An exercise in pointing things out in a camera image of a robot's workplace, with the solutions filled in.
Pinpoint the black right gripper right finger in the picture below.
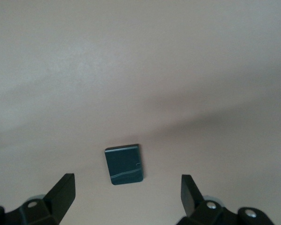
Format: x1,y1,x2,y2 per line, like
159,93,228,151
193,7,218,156
177,174,275,225

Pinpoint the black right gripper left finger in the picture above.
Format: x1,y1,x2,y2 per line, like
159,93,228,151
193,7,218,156
0,173,76,225

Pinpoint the dark green square tile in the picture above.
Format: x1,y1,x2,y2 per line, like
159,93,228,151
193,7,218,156
104,143,145,186

